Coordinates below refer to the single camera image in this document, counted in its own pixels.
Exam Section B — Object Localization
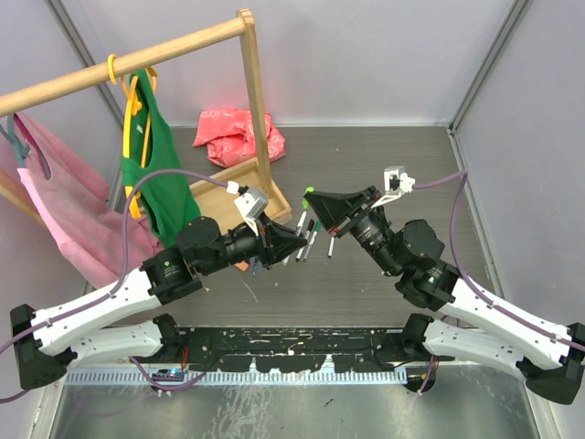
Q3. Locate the light green pen cap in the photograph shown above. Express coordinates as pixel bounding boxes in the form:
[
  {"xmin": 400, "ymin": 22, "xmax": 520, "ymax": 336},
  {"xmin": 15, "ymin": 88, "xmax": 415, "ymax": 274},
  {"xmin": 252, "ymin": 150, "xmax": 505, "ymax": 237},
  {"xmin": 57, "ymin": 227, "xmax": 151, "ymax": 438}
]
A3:
[{"xmin": 302, "ymin": 187, "xmax": 314, "ymax": 209}]

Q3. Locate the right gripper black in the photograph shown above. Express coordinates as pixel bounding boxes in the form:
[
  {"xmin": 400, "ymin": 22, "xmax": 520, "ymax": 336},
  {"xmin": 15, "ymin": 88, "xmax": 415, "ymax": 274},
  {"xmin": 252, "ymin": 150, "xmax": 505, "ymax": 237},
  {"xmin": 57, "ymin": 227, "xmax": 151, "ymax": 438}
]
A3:
[{"xmin": 304, "ymin": 185, "xmax": 402, "ymax": 276}]

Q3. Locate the short white pen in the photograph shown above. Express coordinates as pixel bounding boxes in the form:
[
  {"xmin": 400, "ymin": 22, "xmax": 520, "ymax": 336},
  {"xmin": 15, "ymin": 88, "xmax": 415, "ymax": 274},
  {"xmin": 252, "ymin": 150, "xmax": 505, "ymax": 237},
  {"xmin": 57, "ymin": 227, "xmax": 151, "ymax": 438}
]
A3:
[{"xmin": 327, "ymin": 236, "xmax": 335, "ymax": 259}]

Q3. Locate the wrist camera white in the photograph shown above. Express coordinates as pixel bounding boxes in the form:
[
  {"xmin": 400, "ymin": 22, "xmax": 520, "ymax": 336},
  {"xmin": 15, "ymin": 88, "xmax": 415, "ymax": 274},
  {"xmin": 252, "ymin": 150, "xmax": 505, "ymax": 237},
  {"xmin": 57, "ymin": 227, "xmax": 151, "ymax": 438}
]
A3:
[
  {"xmin": 372, "ymin": 166, "xmax": 416, "ymax": 209},
  {"xmin": 226, "ymin": 181, "xmax": 269, "ymax": 236}
]

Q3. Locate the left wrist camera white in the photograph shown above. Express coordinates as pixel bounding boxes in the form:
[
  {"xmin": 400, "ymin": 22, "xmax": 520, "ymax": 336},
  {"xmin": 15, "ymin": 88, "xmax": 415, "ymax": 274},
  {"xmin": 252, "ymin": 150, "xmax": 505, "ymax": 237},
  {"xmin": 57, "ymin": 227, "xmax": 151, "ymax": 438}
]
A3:
[{"xmin": 226, "ymin": 181, "xmax": 269, "ymax": 236}]

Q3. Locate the orange eraser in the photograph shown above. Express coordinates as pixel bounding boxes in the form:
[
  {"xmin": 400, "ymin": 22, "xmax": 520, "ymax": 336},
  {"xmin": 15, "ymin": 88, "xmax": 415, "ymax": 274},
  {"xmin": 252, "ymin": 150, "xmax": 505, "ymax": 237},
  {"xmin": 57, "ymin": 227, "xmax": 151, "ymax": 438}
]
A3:
[{"xmin": 234, "ymin": 262, "xmax": 249, "ymax": 272}]

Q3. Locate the white cable duct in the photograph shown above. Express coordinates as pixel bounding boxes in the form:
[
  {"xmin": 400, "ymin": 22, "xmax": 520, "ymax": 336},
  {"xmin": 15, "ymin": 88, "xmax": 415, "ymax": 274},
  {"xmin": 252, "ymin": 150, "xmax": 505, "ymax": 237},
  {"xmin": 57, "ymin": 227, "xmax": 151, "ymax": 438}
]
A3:
[{"xmin": 64, "ymin": 367, "xmax": 408, "ymax": 386}]

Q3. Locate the white pen black tip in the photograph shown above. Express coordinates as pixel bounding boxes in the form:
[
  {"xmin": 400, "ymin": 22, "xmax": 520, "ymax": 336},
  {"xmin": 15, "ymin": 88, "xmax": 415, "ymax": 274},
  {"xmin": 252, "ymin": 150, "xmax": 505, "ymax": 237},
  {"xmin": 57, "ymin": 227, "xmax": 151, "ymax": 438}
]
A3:
[{"xmin": 295, "ymin": 230, "xmax": 311, "ymax": 262}]

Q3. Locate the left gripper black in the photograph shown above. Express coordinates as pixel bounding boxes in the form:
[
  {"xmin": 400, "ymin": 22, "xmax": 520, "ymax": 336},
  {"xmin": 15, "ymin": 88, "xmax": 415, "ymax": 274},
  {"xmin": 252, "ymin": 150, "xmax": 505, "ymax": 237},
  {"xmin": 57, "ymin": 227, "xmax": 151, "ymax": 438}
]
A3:
[{"xmin": 199, "ymin": 212, "xmax": 306, "ymax": 275}]

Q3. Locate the wooden clothes rack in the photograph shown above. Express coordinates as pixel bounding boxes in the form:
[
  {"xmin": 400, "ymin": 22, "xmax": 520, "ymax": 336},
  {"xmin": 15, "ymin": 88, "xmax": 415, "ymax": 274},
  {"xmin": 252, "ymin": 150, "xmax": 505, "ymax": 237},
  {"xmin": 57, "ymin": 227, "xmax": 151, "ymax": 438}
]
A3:
[{"xmin": 0, "ymin": 7, "xmax": 293, "ymax": 230}]

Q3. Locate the yellow plastic hanger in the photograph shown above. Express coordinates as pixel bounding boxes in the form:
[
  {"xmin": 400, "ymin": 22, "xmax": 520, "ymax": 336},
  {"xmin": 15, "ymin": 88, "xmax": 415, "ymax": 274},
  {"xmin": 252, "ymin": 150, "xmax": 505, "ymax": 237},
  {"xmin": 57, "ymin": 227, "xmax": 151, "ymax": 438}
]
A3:
[{"xmin": 106, "ymin": 53, "xmax": 159, "ymax": 219}]

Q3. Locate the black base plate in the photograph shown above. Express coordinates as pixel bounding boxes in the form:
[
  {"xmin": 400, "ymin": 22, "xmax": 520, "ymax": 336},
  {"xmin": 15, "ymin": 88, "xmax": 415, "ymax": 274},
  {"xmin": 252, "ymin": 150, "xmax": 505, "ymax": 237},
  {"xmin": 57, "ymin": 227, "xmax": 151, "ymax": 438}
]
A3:
[{"xmin": 130, "ymin": 325, "xmax": 440, "ymax": 372}]

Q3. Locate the long white green pen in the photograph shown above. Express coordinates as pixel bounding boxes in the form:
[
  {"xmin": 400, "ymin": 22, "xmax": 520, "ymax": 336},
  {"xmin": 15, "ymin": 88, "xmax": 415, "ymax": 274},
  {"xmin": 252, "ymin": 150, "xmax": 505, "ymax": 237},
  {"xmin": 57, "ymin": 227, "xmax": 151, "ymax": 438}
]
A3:
[{"xmin": 302, "ymin": 230, "xmax": 318, "ymax": 262}]

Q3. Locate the red patterned cloth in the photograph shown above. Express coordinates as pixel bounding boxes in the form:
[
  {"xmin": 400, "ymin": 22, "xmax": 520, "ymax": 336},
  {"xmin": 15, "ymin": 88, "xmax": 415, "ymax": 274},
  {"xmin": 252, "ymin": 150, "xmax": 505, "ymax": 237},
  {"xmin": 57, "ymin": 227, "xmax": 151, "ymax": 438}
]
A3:
[{"xmin": 192, "ymin": 108, "xmax": 257, "ymax": 168}]

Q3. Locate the grey blue hanger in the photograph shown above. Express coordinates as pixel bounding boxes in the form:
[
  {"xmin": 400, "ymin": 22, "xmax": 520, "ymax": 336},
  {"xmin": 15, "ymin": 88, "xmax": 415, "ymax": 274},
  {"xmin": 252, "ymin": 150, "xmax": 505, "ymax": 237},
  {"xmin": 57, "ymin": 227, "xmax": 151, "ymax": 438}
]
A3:
[{"xmin": 1, "ymin": 113, "xmax": 51, "ymax": 179}]

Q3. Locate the white pen green tip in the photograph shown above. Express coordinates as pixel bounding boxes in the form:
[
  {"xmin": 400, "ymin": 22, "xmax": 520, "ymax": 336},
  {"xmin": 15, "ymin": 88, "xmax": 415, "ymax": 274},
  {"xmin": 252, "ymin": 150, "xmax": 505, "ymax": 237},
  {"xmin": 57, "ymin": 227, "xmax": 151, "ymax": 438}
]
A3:
[{"xmin": 282, "ymin": 209, "xmax": 308, "ymax": 266}]

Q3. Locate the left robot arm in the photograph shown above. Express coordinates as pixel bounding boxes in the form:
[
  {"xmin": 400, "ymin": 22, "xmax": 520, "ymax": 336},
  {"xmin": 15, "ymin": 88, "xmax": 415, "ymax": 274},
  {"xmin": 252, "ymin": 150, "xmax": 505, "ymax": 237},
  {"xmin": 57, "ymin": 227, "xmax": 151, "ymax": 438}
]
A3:
[{"xmin": 10, "ymin": 215, "xmax": 306, "ymax": 391}]

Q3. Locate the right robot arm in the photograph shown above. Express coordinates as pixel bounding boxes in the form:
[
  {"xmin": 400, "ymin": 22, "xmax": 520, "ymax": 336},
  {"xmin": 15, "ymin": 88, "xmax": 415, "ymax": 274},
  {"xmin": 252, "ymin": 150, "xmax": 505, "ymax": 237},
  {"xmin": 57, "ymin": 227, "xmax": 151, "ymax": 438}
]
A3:
[{"xmin": 304, "ymin": 187, "xmax": 584, "ymax": 405}]

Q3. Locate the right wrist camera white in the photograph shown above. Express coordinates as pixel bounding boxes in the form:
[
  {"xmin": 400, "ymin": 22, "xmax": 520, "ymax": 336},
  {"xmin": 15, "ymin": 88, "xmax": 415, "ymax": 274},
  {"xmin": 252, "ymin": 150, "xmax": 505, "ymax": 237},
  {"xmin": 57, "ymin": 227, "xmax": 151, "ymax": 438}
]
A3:
[{"xmin": 372, "ymin": 166, "xmax": 416, "ymax": 209}]

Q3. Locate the green tank top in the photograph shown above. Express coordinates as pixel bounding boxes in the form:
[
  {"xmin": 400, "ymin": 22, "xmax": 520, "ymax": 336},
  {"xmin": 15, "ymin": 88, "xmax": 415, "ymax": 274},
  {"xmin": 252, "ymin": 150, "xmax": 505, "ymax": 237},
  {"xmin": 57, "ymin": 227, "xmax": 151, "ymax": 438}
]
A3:
[{"xmin": 122, "ymin": 68, "xmax": 200, "ymax": 248}]

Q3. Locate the pink shirt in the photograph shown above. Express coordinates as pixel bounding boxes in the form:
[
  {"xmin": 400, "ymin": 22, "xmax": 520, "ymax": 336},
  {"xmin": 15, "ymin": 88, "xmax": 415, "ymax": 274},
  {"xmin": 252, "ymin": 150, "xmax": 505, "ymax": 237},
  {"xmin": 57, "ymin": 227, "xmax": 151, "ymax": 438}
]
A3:
[{"xmin": 16, "ymin": 113, "xmax": 162, "ymax": 288}]

